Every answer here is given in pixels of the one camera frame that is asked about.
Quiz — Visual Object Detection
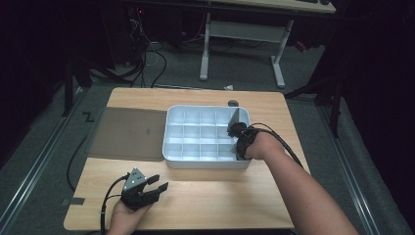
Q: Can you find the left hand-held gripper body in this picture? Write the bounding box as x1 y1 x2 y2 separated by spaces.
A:
120 166 161 212

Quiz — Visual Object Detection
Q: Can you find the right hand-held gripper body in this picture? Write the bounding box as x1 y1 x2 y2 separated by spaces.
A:
227 108 260 161

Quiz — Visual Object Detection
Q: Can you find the white compartment storage box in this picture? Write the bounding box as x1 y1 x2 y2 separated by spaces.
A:
161 104 254 170

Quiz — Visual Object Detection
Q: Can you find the person's right hand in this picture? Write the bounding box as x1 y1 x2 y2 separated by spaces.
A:
245 131 286 161

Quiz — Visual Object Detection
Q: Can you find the person's left hand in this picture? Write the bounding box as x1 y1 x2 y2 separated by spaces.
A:
107 200 153 235

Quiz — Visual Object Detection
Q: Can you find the brown mat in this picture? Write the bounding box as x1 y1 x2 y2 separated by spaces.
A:
87 107 168 163

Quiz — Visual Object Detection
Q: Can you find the grey tape strip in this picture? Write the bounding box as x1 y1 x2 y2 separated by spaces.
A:
62 197 86 207

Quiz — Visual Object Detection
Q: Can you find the black metal stand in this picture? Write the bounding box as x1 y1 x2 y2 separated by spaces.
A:
61 53 133 118
283 62 345 139

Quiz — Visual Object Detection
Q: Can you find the white-legged desk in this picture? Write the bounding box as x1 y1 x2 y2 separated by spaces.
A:
199 0 337 89

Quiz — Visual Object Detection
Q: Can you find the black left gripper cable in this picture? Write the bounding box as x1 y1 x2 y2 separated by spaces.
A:
100 173 131 235

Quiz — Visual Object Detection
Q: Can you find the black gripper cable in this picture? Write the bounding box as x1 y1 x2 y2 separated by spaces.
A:
249 122 304 169
100 173 131 235

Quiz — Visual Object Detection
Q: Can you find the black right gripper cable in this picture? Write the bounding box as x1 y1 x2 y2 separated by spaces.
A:
249 122 304 169

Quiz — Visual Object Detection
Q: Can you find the black floor cable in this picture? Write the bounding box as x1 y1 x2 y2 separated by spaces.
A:
66 133 90 194

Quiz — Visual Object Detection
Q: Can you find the metal floor rail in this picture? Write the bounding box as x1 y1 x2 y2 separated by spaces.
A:
316 105 384 235
0 87 86 227

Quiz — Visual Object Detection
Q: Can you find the tangle of cables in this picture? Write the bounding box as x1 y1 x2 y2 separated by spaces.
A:
125 8 168 89

